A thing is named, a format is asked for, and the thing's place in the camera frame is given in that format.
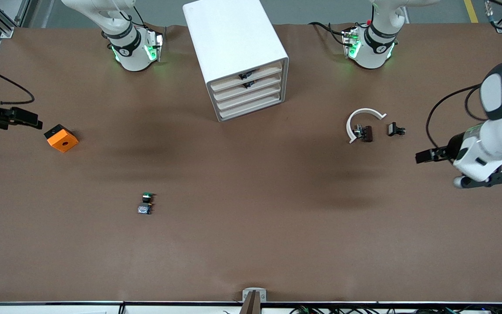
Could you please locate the white drawer cabinet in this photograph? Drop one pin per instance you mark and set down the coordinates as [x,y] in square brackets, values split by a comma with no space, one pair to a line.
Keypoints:
[233,39]

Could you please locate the small black connector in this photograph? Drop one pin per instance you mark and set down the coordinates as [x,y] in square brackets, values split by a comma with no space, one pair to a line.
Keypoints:
[393,129]

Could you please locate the small brown component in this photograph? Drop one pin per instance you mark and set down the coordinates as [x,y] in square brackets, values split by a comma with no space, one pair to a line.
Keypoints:
[367,134]

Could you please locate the white table edge rail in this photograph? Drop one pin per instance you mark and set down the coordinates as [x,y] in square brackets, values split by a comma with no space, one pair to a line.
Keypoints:
[59,307]

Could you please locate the green push button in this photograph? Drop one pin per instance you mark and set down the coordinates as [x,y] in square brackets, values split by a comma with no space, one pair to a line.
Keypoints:
[145,208]

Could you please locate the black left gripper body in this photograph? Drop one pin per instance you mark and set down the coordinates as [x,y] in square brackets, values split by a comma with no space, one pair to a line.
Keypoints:
[452,148]

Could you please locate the orange block with black side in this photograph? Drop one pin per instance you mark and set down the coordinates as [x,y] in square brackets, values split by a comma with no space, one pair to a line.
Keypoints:
[63,141]

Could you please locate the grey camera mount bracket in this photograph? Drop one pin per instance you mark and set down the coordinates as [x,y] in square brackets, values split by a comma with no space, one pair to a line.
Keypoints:
[254,301]

